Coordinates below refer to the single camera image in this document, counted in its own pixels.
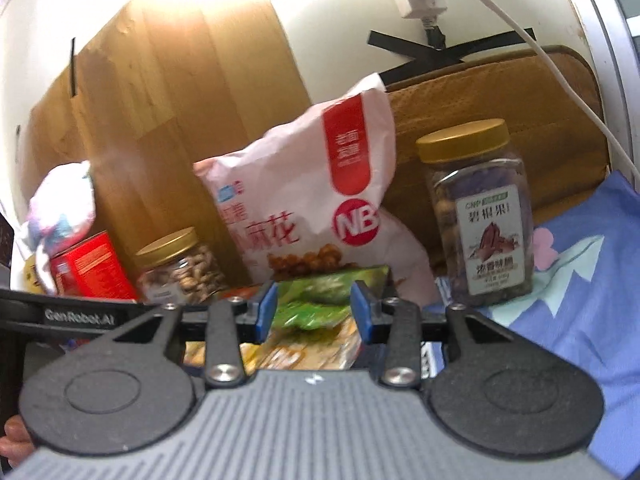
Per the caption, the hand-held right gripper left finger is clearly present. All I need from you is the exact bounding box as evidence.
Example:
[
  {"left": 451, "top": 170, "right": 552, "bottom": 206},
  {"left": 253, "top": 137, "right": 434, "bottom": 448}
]
[{"left": 112, "top": 281, "right": 279, "bottom": 388}]

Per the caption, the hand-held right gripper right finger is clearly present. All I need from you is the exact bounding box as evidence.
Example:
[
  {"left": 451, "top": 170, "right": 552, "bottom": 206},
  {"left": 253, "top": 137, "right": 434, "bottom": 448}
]
[{"left": 349, "top": 281, "right": 511, "bottom": 388}]

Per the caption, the green snack packet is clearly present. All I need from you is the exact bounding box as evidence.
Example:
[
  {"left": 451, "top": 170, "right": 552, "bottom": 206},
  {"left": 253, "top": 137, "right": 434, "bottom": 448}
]
[{"left": 272, "top": 267, "right": 391, "bottom": 331}]

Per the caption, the dark tin box sheep print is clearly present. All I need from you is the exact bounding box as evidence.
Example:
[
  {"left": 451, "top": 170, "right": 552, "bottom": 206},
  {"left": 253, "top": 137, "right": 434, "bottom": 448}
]
[{"left": 182, "top": 265, "right": 443, "bottom": 381}]

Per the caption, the person's left hand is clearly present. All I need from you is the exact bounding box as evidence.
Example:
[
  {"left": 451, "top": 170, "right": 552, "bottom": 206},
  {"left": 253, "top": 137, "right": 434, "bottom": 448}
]
[{"left": 0, "top": 412, "right": 38, "bottom": 468}]

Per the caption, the red box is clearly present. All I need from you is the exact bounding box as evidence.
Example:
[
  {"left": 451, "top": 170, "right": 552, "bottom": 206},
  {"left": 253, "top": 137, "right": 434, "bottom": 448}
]
[{"left": 49, "top": 231, "right": 140, "bottom": 303}]

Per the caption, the orange printed snack packet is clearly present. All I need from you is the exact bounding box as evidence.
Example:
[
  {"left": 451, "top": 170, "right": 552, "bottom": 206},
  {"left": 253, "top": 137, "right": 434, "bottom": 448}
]
[{"left": 185, "top": 327, "right": 362, "bottom": 372}]

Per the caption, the cashew jar with gold lid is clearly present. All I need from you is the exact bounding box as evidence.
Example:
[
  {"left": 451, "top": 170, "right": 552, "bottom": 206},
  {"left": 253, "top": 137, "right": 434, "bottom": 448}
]
[{"left": 134, "top": 226, "right": 231, "bottom": 306}]

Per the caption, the white floral plastic bag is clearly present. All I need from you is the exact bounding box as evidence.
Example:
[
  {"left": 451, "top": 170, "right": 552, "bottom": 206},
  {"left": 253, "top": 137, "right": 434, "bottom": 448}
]
[{"left": 25, "top": 160, "right": 98, "bottom": 267}]

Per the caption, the white red snack bag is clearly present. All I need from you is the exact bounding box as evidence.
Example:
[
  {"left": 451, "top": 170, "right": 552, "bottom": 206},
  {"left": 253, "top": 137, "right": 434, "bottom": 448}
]
[{"left": 192, "top": 72, "right": 441, "bottom": 306}]

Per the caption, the pecan jar with gold lid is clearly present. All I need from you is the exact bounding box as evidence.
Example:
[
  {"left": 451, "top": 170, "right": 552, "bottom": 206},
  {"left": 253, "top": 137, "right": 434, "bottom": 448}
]
[{"left": 415, "top": 119, "right": 536, "bottom": 308}]

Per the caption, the blue printed cloth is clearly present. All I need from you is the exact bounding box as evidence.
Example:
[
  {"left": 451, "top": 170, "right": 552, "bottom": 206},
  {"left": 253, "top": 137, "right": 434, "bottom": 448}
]
[{"left": 435, "top": 170, "right": 640, "bottom": 480}]

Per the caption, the wooden board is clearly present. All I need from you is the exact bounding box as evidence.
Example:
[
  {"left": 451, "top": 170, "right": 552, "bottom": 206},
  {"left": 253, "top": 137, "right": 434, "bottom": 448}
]
[{"left": 27, "top": 0, "right": 313, "bottom": 291}]

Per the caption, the brown cushion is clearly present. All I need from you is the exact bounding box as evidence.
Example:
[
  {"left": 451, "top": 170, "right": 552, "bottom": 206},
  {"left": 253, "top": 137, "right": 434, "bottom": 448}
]
[{"left": 385, "top": 45, "right": 608, "bottom": 268}]

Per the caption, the black tape strip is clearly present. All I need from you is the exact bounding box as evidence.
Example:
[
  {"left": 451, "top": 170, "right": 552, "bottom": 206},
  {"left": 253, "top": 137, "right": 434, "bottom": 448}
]
[{"left": 367, "top": 30, "right": 538, "bottom": 83}]

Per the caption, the white charger plug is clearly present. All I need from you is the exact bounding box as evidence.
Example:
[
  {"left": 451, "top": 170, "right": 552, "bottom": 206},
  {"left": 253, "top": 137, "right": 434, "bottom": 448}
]
[{"left": 397, "top": 0, "right": 448, "bottom": 20}]

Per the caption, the grey metal appliance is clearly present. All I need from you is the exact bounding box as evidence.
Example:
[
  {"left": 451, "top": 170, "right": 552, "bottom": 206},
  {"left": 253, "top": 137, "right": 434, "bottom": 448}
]
[{"left": 570, "top": 0, "right": 640, "bottom": 186}]

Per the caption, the white cable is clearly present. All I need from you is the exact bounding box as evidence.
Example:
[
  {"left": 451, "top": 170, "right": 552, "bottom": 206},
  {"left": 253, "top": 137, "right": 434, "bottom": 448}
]
[{"left": 320, "top": 0, "right": 640, "bottom": 186}]

